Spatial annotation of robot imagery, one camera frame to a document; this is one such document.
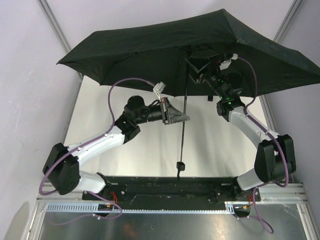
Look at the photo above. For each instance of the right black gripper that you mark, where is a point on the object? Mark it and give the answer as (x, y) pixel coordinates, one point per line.
(200, 72)

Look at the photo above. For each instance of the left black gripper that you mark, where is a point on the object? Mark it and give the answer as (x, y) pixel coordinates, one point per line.
(165, 111)

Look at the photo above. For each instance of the black folding umbrella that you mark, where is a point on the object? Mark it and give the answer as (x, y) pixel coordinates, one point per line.
(158, 53)

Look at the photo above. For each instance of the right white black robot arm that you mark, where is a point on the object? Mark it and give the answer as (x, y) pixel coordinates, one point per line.
(275, 154)

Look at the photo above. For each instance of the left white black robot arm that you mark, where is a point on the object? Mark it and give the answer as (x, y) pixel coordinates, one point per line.
(63, 166)

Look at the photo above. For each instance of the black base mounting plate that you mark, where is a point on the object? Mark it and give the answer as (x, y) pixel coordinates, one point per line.
(175, 194)

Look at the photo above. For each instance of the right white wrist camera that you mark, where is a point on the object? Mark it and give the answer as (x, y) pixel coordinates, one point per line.
(227, 60)

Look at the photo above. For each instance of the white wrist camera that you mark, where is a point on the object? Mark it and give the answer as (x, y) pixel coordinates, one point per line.
(158, 88)
(227, 60)

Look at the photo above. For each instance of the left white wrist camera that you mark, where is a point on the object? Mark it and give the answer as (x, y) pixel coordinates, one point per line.
(158, 88)

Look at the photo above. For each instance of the grey slotted cable duct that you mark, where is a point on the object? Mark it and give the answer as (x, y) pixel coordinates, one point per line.
(102, 208)

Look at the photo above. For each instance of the right aluminium frame post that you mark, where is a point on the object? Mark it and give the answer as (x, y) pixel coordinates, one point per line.
(288, 20)

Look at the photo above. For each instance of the aluminium frame post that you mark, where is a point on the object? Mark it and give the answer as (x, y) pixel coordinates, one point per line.
(288, 20)
(54, 24)

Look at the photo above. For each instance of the left aluminium frame post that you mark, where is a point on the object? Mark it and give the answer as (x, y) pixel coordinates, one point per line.
(54, 24)

